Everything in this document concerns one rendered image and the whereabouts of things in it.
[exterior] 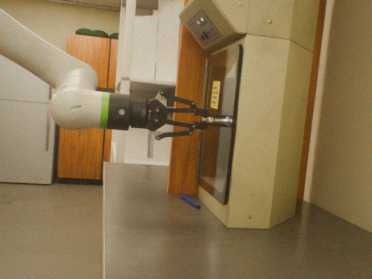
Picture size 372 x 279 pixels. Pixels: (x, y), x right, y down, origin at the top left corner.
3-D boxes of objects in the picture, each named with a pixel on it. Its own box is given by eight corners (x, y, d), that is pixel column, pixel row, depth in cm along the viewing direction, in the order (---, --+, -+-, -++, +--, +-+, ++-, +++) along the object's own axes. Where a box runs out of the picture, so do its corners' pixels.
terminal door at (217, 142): (198, 182, 129) (210, 57, 126) (227, 207, 99) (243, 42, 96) (196, 182, 129) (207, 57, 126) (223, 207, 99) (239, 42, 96)
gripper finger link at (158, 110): (153, 113, 106) (153, 107, 105) (194, 112, 108) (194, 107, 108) (155, 113, 102) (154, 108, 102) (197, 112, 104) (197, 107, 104)
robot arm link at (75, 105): (46, 137, 98) (45, 98, 91) (53, 108, 107) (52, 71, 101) (106, 141, 100) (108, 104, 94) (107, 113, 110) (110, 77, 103)
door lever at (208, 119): (217, 124, 110) (218, 115, 110) (228, 127, 101) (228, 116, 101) (198, 123, 109) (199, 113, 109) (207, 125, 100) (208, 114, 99)
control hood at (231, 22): (211, 51, 127) (213, 18, 126) (247, 34, 95) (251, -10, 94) (175, 46, 124) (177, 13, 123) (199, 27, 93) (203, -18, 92)
